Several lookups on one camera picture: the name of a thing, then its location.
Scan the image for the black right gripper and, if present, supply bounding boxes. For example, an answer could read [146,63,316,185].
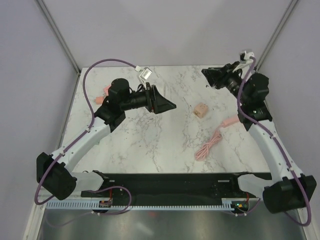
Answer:
[202,61,250,104]

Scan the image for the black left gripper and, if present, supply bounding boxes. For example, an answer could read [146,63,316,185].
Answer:
[121,82,176,115]

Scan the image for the peach cube socket adapter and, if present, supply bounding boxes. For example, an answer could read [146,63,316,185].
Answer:
[193,102,209,119]

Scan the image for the pink power strip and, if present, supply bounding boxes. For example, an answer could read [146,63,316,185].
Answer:
[221,115,239,128]

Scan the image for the white triangular power strip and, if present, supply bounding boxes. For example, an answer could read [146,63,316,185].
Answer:
[161,83,167,97]

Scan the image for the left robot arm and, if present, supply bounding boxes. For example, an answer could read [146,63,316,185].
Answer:
[36,78,177,201]

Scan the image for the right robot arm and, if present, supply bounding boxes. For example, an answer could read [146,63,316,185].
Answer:
[201,61,317,214]

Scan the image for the salmon charger plug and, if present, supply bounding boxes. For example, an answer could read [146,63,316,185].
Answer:
[94,96,104,105]

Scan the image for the pink cube socket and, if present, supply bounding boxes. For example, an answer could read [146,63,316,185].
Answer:
[103,85,111,97]

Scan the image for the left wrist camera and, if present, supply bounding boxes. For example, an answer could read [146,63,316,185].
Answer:
[135,65,153,87]

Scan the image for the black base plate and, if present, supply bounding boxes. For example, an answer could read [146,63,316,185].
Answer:
[81,172,255,204]

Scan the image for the right aluminium frame post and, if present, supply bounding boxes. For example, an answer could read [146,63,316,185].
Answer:
[254,0,300,72]

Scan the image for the aluminium frame post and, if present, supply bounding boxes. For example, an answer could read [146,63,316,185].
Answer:
[254,0,300,72]
[34,0,81,76]

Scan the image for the white slotted cable duct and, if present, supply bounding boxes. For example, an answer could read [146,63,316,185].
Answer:
[45,198,246,211]

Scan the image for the left aluminium frame post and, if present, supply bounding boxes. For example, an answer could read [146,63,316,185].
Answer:
[34,0,81,76]

